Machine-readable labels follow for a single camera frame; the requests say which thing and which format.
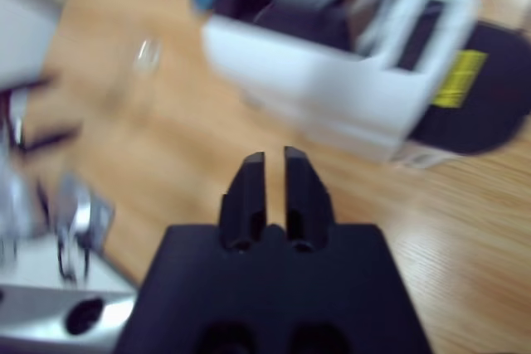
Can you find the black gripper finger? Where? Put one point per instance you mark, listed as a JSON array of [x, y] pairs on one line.
[[245, 205], [305, 205]]

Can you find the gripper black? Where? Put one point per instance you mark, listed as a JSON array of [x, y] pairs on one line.
[[17, 122]]

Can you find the clear glass cup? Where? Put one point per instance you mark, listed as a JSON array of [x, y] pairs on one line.
[[147, 57]]

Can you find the white coffee machine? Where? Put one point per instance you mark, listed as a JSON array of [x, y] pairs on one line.
[[298, 80]]

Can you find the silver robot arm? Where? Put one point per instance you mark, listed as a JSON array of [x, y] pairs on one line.
[[16, 205]]

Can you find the clear water tank dark lid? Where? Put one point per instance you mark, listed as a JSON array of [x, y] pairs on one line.
[[477, 122]]

